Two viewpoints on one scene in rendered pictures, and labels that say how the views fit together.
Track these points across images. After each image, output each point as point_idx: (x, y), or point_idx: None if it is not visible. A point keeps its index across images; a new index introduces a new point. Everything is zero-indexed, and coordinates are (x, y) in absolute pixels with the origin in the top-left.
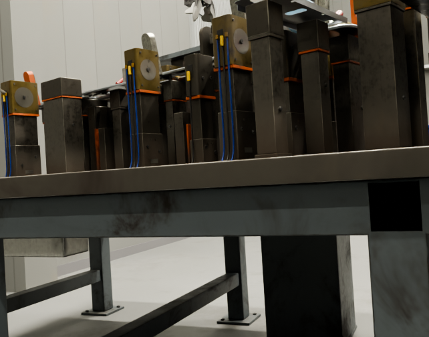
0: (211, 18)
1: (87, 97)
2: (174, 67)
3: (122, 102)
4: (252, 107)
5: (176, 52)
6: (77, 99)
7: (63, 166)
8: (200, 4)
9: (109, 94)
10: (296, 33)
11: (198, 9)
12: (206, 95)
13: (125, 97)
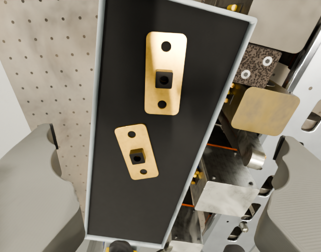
0: (56, 168)
1: (256, 202)
2: (279, 91)
3: (314, 114)
4: None
5: (197, 164)
6: None
7: None
8: (313, 222)
9: (265, 174)
10: None
11: (314, 171)
12: None
13: (313, 116)
